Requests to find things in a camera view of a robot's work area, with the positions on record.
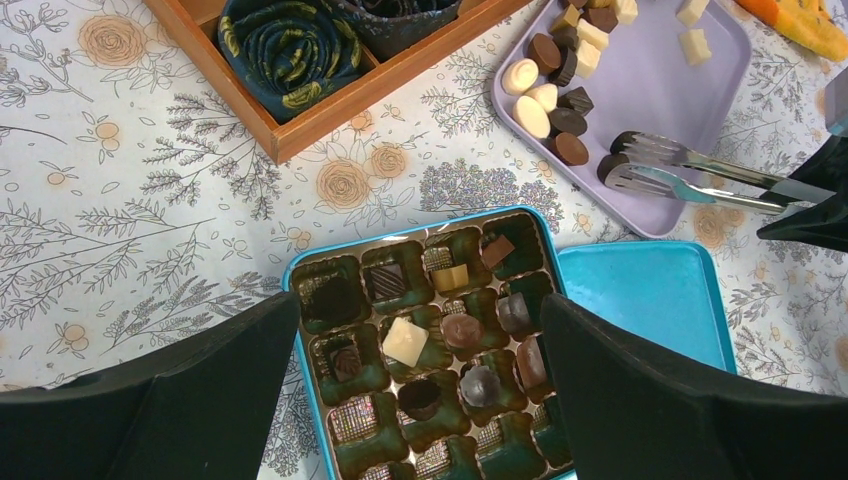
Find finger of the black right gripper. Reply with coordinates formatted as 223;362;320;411
757;136;847;252

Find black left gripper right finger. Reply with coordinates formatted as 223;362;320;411
541;294;847;479

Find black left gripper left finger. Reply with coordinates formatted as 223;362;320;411
1;293;300;479

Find metal serving tongs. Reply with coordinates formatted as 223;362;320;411
604;131;829;216

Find teal chocolate box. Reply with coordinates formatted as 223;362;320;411
282;206;576;479

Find dark heart chocolate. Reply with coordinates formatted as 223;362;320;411
596;153;630;184

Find teal box lid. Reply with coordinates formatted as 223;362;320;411
557;240;737;374

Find orange grey cloth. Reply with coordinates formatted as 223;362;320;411
736;0;847;62

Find lavender plastic tray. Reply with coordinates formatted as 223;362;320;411
490;0;754;240

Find pile of assorted chocolates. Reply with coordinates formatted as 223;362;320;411
502;1;712;166

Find rolled dark green tie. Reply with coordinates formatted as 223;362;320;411
217;0;363;124

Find wooden compartment tray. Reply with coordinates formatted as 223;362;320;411
149;0;521;163

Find rolled dark patterned tie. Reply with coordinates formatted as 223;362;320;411
327;0;460;61

